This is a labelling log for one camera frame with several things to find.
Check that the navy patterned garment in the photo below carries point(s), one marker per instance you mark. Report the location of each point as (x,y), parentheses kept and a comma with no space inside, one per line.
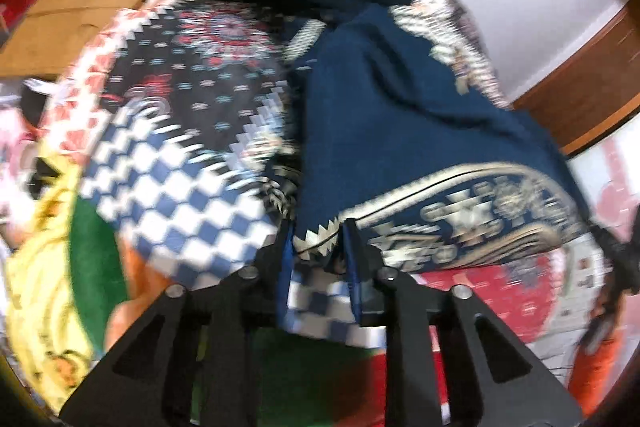
(400,117)

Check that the wooden furniture edge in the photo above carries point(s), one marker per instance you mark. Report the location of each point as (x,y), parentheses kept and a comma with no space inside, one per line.
(590,92)

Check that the patchwork patterned bedsheet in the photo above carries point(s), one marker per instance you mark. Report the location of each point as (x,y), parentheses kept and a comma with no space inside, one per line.
(165,177)

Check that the cardboard box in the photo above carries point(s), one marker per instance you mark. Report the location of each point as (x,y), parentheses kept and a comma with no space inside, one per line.
(90,7)

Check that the pink cloth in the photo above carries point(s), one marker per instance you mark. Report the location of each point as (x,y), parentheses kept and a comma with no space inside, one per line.
(11,147)

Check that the pink door decoration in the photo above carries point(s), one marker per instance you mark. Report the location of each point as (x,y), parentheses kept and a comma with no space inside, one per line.
(617,199)

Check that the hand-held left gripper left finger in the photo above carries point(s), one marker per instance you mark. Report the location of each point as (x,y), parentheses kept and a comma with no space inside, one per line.
(284,267)

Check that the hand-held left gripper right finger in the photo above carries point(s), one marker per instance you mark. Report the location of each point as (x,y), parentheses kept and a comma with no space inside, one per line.
(353,272)

